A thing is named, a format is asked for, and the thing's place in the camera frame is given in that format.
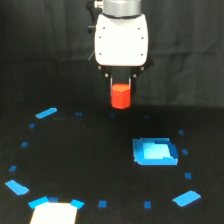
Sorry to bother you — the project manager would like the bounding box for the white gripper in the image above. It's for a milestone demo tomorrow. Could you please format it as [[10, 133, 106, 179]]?
[[88, 14, 154, 99]]

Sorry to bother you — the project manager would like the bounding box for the red hexagonal block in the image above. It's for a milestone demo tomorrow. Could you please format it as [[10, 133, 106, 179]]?
[[111, 84, 131, 109]]

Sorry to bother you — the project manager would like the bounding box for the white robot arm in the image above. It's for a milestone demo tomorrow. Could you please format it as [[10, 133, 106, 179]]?
[[86, 0, 154, 100]]

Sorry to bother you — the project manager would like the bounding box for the long blue tape top-left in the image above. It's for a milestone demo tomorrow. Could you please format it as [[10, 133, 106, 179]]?
[[35, 108, 57, 119]]

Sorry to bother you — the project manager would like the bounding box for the blue tape square patch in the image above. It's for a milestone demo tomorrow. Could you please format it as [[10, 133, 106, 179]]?
[[133, 138, 179, 166]]

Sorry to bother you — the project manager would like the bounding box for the black backdrop curtain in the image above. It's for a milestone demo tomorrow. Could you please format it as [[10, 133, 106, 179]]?
[[0, 0, 224, 107]]

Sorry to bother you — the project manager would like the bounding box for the blue tape beside paper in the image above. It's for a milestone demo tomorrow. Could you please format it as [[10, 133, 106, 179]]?
[[71, 199, 84, 209]]

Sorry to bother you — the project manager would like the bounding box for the large blue tape bottom-right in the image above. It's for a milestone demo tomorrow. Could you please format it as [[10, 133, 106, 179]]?
[[173, 190, 201, 207]]

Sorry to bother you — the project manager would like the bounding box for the white paper sheet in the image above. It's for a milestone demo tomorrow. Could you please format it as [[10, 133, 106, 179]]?
[[30, 203, 77, 224]]

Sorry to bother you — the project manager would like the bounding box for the large blue tape left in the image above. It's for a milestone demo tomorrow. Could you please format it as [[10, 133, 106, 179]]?
[[5, 180, 29, 195]]

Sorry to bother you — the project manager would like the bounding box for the blue tape strip bottom-left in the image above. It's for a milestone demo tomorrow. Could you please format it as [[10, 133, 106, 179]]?
[[28, 196, 49, 209]]

